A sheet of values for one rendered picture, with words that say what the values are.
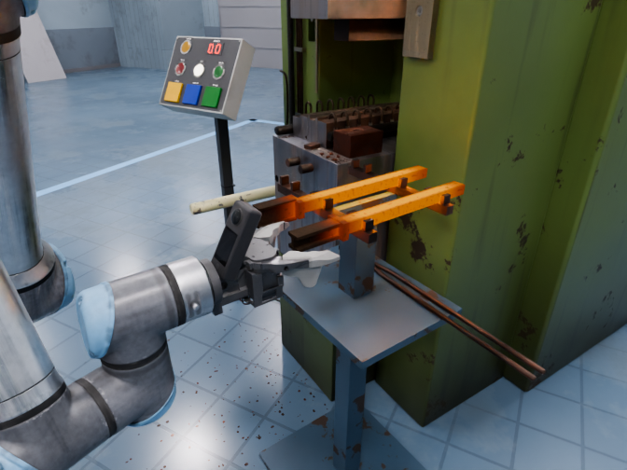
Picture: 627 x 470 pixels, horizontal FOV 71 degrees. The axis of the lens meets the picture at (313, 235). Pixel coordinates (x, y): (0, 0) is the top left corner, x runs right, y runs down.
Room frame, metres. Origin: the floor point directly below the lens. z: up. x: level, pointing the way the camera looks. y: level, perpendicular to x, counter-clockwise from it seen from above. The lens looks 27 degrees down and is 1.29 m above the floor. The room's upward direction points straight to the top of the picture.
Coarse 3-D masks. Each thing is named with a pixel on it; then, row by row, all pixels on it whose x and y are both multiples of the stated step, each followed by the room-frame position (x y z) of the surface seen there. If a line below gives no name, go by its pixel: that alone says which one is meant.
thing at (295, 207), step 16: (384, 176) 0.93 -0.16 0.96; (400, 176) 0.94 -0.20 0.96; (416, 176) 0.97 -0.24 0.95; (320, 192) 0.84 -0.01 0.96; (336, 192) 0.84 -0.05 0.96; (352, 192) 0.85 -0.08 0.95; (368, 192) 0.88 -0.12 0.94; (256, 208) 0.74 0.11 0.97; (272, 208) 0.75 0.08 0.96; (288, 208) 0.77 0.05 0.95; (304, 208) 0.79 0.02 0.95
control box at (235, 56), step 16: (176, 48) 1.87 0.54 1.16; (192, 48) 1.82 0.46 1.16; (208, 48) 1.78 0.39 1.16; (224, 48) 1.74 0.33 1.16; (240, 48) 1.70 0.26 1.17; (176, 64) 1.82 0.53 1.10; (192, 64) 1.78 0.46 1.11; (208, 64) 1.74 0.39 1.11; (224, 64) 1.70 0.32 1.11; (240, 64) 1.70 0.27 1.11; (176, 80) 1.79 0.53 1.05; (192, 80) 1.75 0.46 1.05; (208, 80) 1.71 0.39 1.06; (224, 80) 1.67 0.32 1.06; (240, 80) 1.69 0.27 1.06; (160, 96) 1.80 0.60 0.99; (224, 96) 1.63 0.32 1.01; (240, 96) 1.69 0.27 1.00; (192, 112) 1.74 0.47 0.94; (208, 112) 1.64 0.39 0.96; (224, 112) 1.61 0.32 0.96
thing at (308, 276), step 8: (288, 256) 0.58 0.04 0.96; (296, 256) 0.58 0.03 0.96; (304, 256) 0.58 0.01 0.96; (312, 256) 0.58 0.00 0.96; (320, 256) 0.58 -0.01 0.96; (328, 256) 0.59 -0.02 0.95; (336, 256) 0.59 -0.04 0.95; (312, 264) 0.57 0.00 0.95; (320, 264) 0.58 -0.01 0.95; (288, 272) 0.58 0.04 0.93; (296, 272) 0.58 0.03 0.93; (304, 272) 0.58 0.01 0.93; (312, 272) 0.58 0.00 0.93; (304, 280) 0.58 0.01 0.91; (312, 280) 0.58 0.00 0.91
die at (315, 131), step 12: (348, 108) 1.54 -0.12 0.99; (384, 108) 1.50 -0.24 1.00; (300, 120) 1.43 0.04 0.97; (312, 120) 1.38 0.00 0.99; (324, 120) 1.35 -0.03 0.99; (372, 120) 1.41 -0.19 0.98; (384, 120) 1.43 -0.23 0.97; (396, 120) 1.46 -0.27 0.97; (300, 132) 1.44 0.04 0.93; (312, 132) 1.38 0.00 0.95; (324, 132) 1.32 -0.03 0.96; (384, 132) 1.44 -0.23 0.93; (396, 132) 1.46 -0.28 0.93; (324, 144) 1.32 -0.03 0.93
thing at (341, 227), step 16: (432, 192) 0.84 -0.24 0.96; (448, 192) 0.85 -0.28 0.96; (368, 208) 0.76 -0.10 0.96; (384, 208) 0.76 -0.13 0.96; (400, 208) 0.77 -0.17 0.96; (416, 208) 0.80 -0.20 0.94; (320, 224) 0.68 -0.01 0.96; (336, 224) 0.68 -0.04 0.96; (352, 224) 0.70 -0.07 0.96; (304, 240) 0.65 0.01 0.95; (320, 240) 0.67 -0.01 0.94
